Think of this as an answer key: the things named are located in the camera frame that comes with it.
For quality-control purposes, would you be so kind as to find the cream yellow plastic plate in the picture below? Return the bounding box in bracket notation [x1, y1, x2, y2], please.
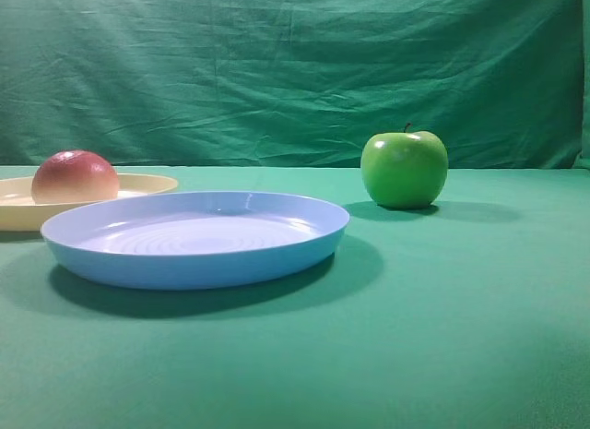
[0, 173, 179, 232]

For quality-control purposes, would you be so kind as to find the green apple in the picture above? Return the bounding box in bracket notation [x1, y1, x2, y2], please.
[360, 128, 449, 210]

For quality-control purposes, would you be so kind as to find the round red-yellow bread bun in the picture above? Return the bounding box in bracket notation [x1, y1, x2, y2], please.
[31, 149, 120, 204]

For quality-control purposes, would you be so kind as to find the green tablecloth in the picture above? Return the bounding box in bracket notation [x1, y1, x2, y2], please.
[1, 167, 589, 428]

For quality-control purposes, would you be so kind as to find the green backdrop cloth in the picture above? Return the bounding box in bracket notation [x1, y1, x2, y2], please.
[1, 0, 589, 168]

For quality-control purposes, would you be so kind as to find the blue plastic plate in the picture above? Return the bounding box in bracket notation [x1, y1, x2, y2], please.
[41, 191, 350, 291]

